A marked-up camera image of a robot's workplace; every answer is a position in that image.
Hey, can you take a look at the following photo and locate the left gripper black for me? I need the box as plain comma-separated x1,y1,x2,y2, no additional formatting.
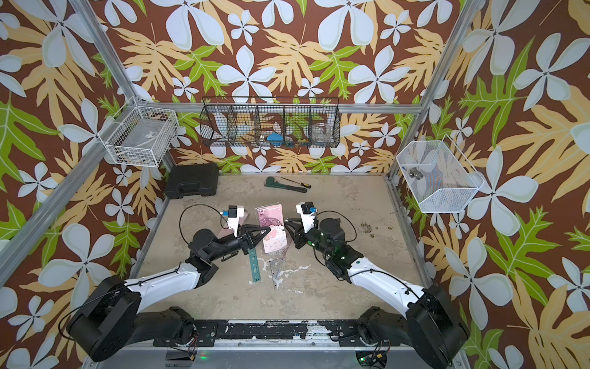
208,224,268,264

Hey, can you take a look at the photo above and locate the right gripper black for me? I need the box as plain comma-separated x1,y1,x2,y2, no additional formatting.
283,217,336,261

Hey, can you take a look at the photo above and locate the teal straight ruler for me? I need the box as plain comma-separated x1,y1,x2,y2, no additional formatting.
248,248,261,284

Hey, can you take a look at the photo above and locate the clear triangle ruler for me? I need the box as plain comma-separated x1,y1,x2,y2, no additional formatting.
269,258,284,291

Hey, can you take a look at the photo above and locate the pink ruler set pouch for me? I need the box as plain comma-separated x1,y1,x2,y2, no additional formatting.
217,211,249,238

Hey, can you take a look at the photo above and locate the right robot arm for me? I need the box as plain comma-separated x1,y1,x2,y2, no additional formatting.
285,218,470,368

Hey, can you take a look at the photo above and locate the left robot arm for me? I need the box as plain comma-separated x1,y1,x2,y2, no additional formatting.
65,224,270,362

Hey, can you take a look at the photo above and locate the yellow black screwdriver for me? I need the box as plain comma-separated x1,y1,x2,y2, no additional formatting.
281,177,312,189

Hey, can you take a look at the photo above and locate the green pipe wrench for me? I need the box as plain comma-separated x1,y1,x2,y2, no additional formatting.
264,177,307,193

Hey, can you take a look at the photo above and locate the black plastic tool case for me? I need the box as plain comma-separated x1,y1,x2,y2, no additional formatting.
164,163,219,199

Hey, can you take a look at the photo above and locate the blue object in basket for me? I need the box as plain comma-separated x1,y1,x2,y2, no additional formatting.
267,133,284,147

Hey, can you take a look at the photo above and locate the small dark object in basket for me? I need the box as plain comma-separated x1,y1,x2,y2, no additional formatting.
409,168,424,180

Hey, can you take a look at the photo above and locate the white mesh basket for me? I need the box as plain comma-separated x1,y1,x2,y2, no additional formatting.
396,135,484,214

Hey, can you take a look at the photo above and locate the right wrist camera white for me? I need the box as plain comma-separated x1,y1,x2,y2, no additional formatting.
296,201,317,234

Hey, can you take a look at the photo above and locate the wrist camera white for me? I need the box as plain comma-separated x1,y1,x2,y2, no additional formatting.
296,201,317,234
222,205,245,238

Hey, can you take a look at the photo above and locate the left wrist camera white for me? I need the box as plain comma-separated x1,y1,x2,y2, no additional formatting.
222,205,245,238

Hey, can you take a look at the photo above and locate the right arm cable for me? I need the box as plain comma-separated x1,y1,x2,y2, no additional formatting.
315,210,358,268

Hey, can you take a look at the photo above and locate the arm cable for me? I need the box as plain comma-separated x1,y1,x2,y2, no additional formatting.
178,204,229,245
315,210,358,268

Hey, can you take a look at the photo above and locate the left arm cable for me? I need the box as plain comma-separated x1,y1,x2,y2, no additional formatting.
178,204,229,245

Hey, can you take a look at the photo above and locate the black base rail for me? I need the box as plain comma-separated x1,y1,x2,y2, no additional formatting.
154,319,387,349

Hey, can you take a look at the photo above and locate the black wire basket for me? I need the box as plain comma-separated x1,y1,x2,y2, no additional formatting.
198,96,341,148

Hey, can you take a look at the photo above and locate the white wire basket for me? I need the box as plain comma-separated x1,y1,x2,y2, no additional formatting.
99,98,179,168

